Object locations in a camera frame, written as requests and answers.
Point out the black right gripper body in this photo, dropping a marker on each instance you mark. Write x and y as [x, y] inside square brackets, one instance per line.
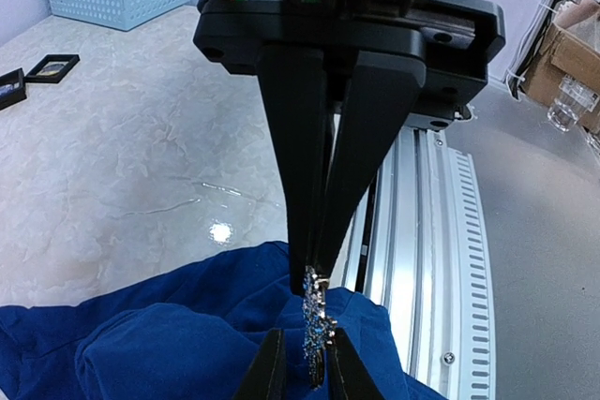
[456, 39]

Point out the sunset painting round brooch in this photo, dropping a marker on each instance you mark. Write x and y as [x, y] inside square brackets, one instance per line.
[51, 69]

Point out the starry night round brooch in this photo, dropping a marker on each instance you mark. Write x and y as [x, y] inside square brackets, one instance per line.
[8, 90]

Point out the clear glass cup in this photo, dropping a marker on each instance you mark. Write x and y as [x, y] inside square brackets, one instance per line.
[571, 103]

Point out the blue printed t-shirt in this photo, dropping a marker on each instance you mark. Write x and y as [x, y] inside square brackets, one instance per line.
[189, 334]

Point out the cardboard box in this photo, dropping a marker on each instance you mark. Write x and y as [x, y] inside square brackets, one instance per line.
[563, 53]

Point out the black square frame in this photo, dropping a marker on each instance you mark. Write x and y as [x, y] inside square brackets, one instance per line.
[15, 77]
[71, 61]

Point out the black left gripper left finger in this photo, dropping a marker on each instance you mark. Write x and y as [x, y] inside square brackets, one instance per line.
[265, 378]

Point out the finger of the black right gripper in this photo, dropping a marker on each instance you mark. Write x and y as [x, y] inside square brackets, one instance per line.
[381, 94]
[292, 84]

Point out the aluminium front rail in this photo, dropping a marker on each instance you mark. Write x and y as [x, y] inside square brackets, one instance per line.
[418, 246]

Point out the white snowflake brooch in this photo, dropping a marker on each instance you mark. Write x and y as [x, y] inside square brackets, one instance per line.
[320, 329]

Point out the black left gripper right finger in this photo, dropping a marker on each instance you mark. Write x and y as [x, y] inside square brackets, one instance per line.
[348, 377]

